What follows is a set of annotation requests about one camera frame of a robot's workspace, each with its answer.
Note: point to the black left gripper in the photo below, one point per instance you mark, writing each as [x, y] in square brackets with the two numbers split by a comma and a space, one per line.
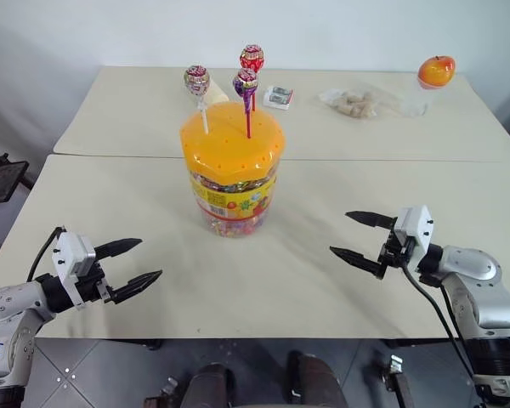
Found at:
[92, 285]

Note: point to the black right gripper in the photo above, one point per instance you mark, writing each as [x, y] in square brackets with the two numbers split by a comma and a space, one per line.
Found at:
[394, 253]

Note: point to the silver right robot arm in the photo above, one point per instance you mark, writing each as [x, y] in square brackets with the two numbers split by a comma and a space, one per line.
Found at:
[484, 297]

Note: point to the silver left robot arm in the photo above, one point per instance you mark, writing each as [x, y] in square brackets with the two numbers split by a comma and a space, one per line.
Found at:
[8, 306]

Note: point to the purple wrapped red stick lollipop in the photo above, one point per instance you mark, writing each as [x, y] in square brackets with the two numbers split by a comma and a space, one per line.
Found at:
[244, 83]

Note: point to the white stick lollipop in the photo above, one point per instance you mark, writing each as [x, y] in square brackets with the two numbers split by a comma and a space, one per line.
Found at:
[196, 81]

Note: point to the clear plastic snack bag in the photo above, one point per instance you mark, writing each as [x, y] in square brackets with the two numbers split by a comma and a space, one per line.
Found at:
[357, 104]

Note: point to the dark brown rounded shape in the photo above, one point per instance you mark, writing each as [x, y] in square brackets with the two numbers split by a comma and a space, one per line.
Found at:
[208, 387]
[316, 382]

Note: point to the clear candy jar orange lid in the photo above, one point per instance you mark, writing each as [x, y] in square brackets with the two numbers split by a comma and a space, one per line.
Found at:
[234, 161]

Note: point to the black metal stand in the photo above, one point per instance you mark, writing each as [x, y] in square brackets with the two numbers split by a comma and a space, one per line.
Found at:
[2, 176]

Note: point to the small white battery pack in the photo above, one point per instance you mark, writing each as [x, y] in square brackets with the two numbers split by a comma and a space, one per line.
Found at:
[278, 98]

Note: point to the orange red apple shaped container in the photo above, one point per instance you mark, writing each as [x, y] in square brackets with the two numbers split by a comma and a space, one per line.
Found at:
[437, 72]

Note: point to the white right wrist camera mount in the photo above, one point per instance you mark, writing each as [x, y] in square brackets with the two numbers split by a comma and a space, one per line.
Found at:
[414, 229]

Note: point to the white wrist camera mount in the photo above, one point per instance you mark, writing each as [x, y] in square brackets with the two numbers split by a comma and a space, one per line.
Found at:
[414, 229]
[70, 255]

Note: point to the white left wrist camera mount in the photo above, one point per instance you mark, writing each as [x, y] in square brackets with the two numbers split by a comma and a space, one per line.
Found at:
[70, 255]

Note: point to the metal clamp bracket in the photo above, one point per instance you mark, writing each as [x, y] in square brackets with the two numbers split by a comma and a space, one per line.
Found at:
[397, 378]
[163, 393]

